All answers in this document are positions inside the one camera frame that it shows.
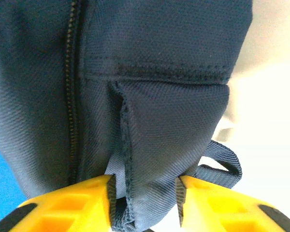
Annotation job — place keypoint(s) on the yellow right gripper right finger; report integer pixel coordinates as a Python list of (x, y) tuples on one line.
[(220, 210)]

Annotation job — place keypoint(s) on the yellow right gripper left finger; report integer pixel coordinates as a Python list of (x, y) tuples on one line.
[(62, 212)]

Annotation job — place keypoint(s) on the navy blue student backpack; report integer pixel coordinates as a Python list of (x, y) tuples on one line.
[(147, 72)]

